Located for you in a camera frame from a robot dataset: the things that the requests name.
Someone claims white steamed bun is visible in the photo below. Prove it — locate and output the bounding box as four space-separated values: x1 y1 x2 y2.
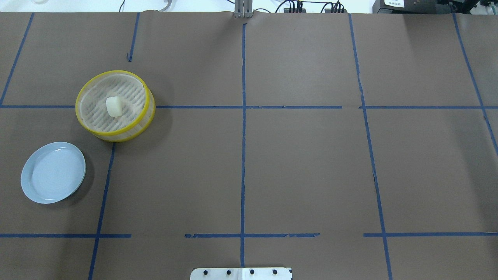
105 96 123 118

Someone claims yellow plastic steamer basket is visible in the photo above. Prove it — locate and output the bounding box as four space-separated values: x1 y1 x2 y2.
75 70 156 142

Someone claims black computer box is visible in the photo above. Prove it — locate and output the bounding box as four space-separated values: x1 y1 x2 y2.
372 0 480 14

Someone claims light blue plate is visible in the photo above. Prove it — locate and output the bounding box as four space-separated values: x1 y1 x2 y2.
20 142 86 204

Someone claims grey aluminium frame post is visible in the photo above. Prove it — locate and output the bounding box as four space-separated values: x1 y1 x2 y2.
232 0 254 18

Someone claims white mount base plate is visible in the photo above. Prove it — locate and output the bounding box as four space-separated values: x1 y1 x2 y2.
190 267 293 280

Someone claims black cable hub left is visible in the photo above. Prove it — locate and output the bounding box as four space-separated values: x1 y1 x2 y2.
277 0 306 14

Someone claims black cable hub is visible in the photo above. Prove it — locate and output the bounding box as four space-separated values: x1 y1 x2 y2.
320 1 347 14
277 0 306 14

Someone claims black cable hub right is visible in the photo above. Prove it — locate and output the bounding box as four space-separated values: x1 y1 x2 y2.
320 1 347 14

